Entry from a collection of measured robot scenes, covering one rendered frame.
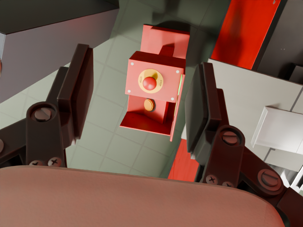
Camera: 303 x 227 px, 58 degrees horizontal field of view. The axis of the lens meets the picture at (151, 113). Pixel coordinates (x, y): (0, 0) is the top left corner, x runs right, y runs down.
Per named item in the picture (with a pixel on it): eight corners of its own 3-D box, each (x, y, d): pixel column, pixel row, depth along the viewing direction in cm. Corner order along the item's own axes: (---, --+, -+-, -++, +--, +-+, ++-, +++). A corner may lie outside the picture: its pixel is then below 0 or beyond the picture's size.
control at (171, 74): (135, 50, 87) (123, 64, 70) (185, 58, 86) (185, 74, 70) (129, 107, 95) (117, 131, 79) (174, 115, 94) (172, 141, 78)
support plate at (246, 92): (208, 57, 52) (209, 58, 51) (341, 95, 52) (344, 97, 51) (181, 136, 60) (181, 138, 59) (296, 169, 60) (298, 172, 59)
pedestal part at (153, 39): (144, 24, 147) (140, 26, 136) (190, 32, 146) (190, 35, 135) (139, 60, 155) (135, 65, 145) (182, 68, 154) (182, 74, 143)
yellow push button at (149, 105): (149, 96, 89) (144, 97, 87) (157, 100, 86) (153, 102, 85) (147, 106, 90) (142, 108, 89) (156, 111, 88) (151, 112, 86)
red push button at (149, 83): (144, 72, 78) (143, 76, 74) (158, 74, 77) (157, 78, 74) (143, 85, 79) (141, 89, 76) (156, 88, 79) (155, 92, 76)
